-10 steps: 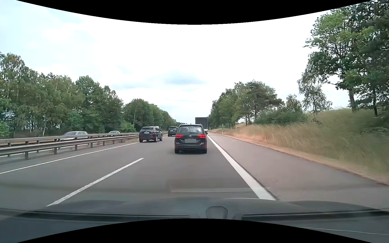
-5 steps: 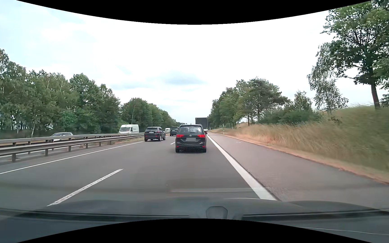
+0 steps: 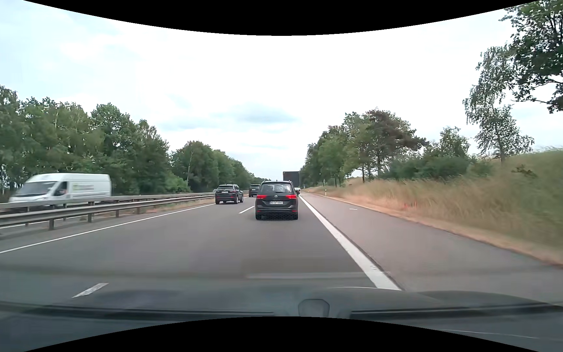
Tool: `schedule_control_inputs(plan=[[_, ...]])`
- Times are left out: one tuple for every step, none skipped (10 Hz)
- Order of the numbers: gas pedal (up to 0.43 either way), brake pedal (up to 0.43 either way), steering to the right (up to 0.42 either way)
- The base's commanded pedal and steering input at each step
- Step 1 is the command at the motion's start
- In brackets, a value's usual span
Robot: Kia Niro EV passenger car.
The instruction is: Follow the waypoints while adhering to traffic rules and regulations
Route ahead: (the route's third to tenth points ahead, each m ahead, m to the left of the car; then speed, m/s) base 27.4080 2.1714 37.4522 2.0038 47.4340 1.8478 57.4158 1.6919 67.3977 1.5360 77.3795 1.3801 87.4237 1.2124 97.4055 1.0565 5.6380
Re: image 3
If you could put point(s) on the dark lorry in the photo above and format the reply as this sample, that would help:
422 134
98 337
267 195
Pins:
291 179

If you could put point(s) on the black car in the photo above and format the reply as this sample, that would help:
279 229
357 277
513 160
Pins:
276 199

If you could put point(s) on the dark vehicle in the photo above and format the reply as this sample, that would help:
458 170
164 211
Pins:
254 190

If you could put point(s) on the dark car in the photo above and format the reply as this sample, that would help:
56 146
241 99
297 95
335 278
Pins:
228 193

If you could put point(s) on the grey asphalt road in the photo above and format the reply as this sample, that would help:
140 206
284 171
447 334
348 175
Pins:
242 244

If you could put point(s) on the row of trees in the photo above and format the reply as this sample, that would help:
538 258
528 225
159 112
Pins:
91 146
359 146

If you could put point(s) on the road markings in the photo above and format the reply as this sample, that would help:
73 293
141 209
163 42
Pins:
355 253

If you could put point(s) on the car's own bonnet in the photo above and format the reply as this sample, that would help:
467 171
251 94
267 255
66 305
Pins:
281 305

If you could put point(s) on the green bushes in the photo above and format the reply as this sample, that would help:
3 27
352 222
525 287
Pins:
433 164

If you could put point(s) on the dry grass bank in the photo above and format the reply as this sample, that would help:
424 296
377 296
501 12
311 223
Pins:
496 200

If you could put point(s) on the white van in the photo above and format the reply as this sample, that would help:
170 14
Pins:
61 187

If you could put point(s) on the birch tree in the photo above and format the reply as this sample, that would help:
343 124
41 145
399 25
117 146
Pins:
499 127

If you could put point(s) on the large tree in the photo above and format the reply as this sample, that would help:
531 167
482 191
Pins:
560 54

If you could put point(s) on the metal guard rail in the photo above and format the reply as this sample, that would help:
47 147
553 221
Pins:
66 211

